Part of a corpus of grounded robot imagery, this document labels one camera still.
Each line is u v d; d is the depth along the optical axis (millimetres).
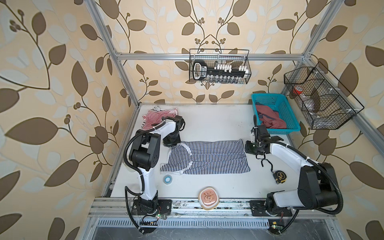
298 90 855
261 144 645
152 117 1050
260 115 1102
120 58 938
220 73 829
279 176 817
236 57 909
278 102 1153
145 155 525
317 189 425
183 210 743
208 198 751
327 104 723
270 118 1083
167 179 843
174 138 824
